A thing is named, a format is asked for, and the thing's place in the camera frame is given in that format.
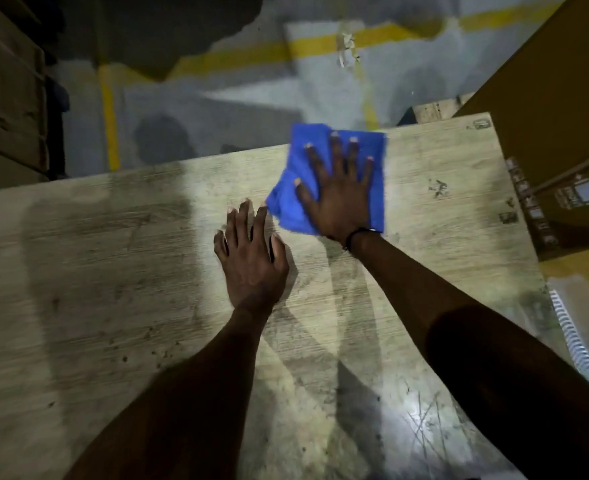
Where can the stack of wooden crates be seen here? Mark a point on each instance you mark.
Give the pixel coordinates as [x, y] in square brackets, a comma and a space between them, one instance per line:
[9, 89]

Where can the person's right middle finger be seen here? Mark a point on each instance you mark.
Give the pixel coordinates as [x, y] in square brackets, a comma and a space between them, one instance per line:
[337, 155]

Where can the person's right little finger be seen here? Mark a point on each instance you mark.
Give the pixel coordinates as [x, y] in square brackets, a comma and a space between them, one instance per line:
[367, 172]

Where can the person's right forearm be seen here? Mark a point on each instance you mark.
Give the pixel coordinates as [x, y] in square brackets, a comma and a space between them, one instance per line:
[474, 354]

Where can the clear plastic bag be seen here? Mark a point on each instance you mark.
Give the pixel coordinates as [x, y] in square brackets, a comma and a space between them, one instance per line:
[582, 324]

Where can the wooden pallet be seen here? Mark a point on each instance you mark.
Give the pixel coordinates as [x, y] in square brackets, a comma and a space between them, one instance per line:
[434, 110]

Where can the person's left middle finger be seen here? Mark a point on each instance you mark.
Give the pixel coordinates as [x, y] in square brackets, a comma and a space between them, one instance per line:
[244, 222]

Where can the person's right hand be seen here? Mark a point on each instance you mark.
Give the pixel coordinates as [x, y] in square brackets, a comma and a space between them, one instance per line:
[344, 204]

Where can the person's left little finger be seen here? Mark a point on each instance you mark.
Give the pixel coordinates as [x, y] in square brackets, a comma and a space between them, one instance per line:
[220, 244]

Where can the blue cleaning cloth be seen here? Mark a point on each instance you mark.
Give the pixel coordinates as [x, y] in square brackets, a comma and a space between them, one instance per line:
[287, 199]

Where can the black wristband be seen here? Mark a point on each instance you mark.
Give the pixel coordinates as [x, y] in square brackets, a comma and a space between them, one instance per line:
[354, 235]

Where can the person's left forearm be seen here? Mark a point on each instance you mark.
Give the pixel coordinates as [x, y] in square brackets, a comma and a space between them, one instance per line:
[194, 399]

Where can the person's left thumb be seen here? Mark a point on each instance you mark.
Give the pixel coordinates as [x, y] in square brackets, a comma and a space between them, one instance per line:
[280, 254]

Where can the large brown cardboard box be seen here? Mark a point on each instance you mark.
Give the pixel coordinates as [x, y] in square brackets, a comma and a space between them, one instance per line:
[549, 94]

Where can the person's right thumb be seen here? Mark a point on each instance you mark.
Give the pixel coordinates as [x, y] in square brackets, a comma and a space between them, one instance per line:
[307, 197]

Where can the person's left hand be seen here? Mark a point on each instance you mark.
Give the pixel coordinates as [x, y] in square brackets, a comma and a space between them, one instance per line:
[252, 274]

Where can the crumpled paper scrap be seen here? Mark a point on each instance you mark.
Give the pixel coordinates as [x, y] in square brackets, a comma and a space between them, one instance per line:
[348, 48]

